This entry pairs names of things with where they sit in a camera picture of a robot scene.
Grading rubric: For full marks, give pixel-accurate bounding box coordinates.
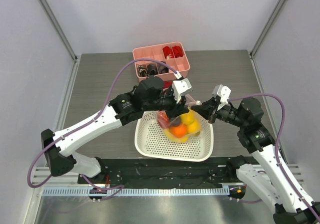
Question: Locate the black white patterned item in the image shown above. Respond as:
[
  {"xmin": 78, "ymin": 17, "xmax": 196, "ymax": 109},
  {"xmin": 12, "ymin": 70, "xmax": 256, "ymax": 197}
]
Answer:
[{"xmin": 136, "ymin": 64, "xmax": 148, "ymax": 77}]

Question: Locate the folded red cloth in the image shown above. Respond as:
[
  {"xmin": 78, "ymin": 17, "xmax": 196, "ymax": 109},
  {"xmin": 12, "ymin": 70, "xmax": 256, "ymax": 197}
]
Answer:
[{"xmin": 163, "ymin": 81, "xmax": 173, "ymax": 90}]

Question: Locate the dark brown rolled item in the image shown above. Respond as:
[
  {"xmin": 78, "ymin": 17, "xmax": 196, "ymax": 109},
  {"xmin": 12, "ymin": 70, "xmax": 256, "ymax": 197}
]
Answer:
[{"xmin": 156, "ymin": 63, "xmax": 169, "ymax": 74}]

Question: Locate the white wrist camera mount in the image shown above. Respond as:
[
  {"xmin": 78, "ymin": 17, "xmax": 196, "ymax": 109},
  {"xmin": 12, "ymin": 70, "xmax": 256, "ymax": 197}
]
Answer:
[
  {"xmin": 171, "ymin": 71, "xmax": 193, "ymax": 103},
  {"xmin": 212, "ymin": 84, "xmax": 231, "ymax": 111}
]

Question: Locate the yellow lemon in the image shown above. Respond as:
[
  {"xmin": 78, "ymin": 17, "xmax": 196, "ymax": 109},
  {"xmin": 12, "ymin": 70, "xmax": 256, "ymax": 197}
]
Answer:
[{"xmin": 180, "ymin": 110, "xmax": 196, "ymax": 125}]

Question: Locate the white slotted cable duct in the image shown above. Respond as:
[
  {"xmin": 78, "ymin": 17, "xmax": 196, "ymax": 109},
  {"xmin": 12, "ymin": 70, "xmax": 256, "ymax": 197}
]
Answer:
[{"xmin": 42, "ymin": 186, "xmax": 230, "ymax": 197}]

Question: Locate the clear zip top bag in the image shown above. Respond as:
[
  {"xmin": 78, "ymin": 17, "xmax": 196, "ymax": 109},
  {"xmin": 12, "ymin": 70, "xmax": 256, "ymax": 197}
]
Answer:
[{"xmin": 156, "ymin": 94, "xmax": 202, "ymax": 143}]

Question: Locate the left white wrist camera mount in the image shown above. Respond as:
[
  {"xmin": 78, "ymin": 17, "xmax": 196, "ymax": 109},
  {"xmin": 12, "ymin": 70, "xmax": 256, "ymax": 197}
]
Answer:
[{"xmin": 171, "ymin": 71, "xmax": 193, "ymax": 103}]

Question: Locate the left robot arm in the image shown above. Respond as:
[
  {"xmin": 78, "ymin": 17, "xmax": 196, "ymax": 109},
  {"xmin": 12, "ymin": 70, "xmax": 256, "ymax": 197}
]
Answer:
[{"xmin": 41, "ymin": 76, "xmax": 192, "ymax": 184}]

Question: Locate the white perforated plastic basket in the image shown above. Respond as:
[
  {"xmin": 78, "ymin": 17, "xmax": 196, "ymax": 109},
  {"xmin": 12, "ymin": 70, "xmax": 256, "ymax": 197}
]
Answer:
[{"xmin": 134, "ymin": 112, "xmax": 214, "ymax": 162}]

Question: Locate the red item in organizer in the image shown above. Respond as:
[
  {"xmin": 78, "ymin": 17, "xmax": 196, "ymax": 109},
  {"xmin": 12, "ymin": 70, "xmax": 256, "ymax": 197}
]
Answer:
[
  {"xmin": 172, "ymin": 45, "xmax": 184, "ymax": 58},
  {"xmin": 162, "ymin": 46, "xmax": 174, "ymax": 59}
]

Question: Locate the small dark plum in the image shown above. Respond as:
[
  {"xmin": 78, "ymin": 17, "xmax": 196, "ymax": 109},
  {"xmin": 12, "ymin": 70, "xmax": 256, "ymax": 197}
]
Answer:
[{"xmin": 170, "ymin": 117, "xmax": 182, "ymax": 127}]

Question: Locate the dark grey rolled item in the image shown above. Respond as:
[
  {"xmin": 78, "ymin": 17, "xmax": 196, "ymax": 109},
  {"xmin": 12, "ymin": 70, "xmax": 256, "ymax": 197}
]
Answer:
[{"xmin": 146, "ymin": 63, "xmax": 158, "ymax": 76}]

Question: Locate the orange fruit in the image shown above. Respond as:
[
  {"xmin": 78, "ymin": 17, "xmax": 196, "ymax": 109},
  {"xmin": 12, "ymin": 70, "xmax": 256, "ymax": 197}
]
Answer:
[{"xmin": 169, "ymin": 123, "xmax": 188, "ymax": 138}]

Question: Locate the right aluminium frame post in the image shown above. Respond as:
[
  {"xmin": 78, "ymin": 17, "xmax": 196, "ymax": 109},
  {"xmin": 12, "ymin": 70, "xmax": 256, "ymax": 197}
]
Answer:
[{"xmin": 249, "ymin": 0, "xmax": 288, "ymax": 59}]

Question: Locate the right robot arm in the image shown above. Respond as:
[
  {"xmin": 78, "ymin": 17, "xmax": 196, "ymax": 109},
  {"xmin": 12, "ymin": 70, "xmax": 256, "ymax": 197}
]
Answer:
[{"xmin": 191, "ymin": 94, "xmax": 320, "ymax": 224}]

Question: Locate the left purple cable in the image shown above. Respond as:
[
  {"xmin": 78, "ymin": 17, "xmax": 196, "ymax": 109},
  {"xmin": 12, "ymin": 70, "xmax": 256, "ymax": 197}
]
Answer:
[{"xmin": 26, "ymin": 58, "xmax": 182, "ymax": 201}]

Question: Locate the pink divided organizer box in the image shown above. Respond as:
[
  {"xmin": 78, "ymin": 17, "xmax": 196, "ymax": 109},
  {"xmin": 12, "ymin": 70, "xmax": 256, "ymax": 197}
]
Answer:
[{"xmin": 132, "ymin": 41, "xmax": 191, "ymax": 81}]

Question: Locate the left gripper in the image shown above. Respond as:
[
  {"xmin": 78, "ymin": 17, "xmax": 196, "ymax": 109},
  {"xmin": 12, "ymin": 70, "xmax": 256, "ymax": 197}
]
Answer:
[{"xmin": 143, "ymin": 87, "xmax": 190, "ymax": 120}]

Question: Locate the left aluminium frame post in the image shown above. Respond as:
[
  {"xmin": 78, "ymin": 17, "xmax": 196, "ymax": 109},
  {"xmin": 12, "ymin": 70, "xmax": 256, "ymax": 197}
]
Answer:
[{"xmin": 38, "ymin": 0, "xmax": 77, "ymax": 62}]

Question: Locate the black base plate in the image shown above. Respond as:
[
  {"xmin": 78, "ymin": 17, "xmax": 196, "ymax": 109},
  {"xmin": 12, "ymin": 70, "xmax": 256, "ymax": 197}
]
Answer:
[{"xmin": 77, "ymin": 156, "xmax": 256, "ymax": 190}]

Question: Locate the red yellow mango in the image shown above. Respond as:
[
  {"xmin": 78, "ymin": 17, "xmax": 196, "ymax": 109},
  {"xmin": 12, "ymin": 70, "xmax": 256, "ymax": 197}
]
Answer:
[{"xmin": 157, "ymin": 111, "xmax": 170, "ymax": 129}]

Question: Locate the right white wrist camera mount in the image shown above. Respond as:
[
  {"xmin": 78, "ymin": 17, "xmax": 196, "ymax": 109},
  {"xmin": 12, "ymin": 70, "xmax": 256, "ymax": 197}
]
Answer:
[{"xmin": 212, "ymin": 84, "xmax": 231, "ymax": 111}]

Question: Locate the aluminium frame post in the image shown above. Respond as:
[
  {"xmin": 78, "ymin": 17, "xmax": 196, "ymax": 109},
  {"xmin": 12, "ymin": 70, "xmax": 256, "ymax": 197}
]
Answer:
[
  {"xmin": 249, "ymin": 0, "xmax": 288, "ymax": 59},
  {"xmin": 38, "ymin": 0, "xmax": 77, "ymax": 62}
]

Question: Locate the yellow banana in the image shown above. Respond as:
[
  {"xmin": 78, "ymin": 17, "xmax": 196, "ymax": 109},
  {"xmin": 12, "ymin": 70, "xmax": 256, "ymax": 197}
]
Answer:
[{"xmin": 163, "ymin": 129, "xmax": 189, "ymax": 143}]

